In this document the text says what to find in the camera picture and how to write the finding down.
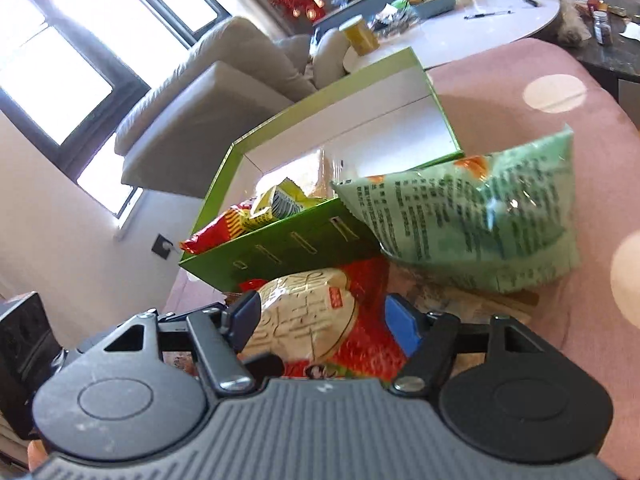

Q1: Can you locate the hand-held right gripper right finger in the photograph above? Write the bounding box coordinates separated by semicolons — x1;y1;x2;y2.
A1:
385;294;543;395

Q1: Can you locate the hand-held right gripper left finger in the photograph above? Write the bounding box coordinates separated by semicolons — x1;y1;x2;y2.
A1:
100;290;261;395

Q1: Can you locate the red bag of beige crackers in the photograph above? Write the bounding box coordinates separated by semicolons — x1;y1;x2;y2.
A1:
240;257;411;378

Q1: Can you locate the green cardboard box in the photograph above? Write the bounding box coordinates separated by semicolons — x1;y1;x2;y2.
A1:
178;47;465;293

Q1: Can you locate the light green snack bag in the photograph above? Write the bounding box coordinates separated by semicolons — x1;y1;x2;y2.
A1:
331;124;583;293

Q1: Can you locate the red yellow striped snack bag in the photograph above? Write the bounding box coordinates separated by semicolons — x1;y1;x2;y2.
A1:
180;200;281;256

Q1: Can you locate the yellow green snack packet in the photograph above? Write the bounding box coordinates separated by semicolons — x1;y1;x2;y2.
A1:
250;178;326;221

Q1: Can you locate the beige armchair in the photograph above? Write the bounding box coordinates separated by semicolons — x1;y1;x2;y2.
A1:
114;16;351;196

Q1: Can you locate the pink polka dot tablecloth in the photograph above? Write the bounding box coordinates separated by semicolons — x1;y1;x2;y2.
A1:
165;37;640;480

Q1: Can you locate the dark framed window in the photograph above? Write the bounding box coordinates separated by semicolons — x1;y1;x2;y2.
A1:
0;0;236;221

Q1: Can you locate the yellow can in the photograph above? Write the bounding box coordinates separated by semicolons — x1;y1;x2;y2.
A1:
340;15;378;56

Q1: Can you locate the white oval coffee table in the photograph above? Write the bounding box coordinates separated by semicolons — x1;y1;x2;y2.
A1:
342;0;561;73

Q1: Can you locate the clear plastic bag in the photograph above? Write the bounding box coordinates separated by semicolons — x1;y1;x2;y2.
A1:
372;7;419;39

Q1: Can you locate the blue tray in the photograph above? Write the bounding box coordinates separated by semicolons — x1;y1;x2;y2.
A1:
407;0;457;18

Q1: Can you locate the dark marble table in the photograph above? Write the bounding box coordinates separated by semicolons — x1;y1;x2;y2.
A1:
550;0;640;128

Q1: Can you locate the fluffy beige toy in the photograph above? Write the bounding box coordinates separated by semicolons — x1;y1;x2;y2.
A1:
554;0;592;47

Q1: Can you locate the glass spice jar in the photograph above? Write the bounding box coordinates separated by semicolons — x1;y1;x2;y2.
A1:
592;10;614;46

